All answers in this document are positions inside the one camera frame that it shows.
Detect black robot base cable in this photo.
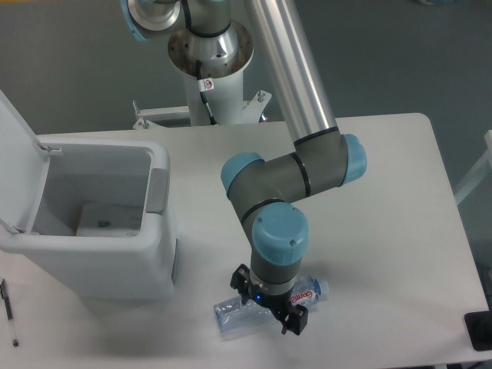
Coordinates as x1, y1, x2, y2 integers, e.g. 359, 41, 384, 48
194, 59, 220, 126

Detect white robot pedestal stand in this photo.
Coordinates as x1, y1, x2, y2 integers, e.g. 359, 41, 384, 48
131, 49, 285, 131

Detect black ballpoint pen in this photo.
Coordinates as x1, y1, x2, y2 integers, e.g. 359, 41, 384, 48
1, 278, 19, 347

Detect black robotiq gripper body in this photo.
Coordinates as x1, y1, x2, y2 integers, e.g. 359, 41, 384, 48
247, 282, 293, 319

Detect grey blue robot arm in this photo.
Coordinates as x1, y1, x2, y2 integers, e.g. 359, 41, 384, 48
120, 1, 367, 334

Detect white trash can lid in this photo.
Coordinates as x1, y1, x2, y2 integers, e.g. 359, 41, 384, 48
1, 94, 62, 234

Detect clear plastic water bottle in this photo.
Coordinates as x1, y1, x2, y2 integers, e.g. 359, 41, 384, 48
214, 275, 329, 340

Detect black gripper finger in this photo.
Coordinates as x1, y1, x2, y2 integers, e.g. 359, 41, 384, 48
230, 264, 251, 306
279, 304, 309, 335

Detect clear plastic wrapper bag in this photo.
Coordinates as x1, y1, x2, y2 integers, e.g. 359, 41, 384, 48
76, 202, 143, 238

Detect white plastic trash can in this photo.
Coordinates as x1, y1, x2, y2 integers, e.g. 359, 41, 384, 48
1, 138, 178, 300

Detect black device at table edge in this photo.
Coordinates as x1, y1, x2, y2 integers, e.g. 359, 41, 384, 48
464, 311, 491, 351

